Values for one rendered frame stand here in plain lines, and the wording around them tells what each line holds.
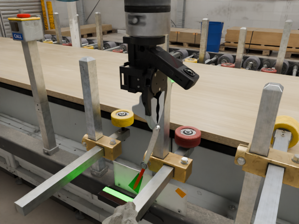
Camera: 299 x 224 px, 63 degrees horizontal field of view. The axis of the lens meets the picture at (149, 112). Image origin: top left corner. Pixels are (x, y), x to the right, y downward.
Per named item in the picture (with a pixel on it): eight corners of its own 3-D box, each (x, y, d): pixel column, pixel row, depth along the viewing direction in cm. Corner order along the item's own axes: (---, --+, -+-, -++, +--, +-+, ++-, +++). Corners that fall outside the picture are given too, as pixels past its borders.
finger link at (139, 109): (136, 123, 61) (135, 88, 57) (157, 130, 58) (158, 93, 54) (129, 129, 58) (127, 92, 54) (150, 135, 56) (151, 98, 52)
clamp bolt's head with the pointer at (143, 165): (133, 195, 77) (148, 166, 69) (127, 190, 78) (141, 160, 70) (137, 191, 79) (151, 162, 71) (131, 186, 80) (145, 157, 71)
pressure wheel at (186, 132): (192, 171, 75) (195, 139, 70) (169, 163, 79) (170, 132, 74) (201, 158, 82) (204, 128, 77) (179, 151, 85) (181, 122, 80)
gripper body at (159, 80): (138, 82, 61) (137, 32, 56) (169, 89, 57) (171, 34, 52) (119, 92, 55) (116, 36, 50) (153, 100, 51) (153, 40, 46)
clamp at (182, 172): (184, 183, 67) (185, 169, 65) (143, 167, 73) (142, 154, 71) (192, 172, 72) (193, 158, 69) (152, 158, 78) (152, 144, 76)
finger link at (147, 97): (151, 109, 57) (151, 73, 53) (158, 111, 56) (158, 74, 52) (140, 117, 53) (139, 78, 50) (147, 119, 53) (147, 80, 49)
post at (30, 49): (50, 155, 99) (26, 41, 80) (42, 152, 101) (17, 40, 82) (59, 150, 103) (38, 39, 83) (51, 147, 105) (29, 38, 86)
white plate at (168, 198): (185, 217, 72) (187, 191, 67) (114, 185, 84) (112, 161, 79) (185, 216, 72) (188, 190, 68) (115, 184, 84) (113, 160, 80)
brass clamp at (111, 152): (111, 162, 79) (110, 149, 77) (81, 150, 85) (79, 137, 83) (123, 152, 84) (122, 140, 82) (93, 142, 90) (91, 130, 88)
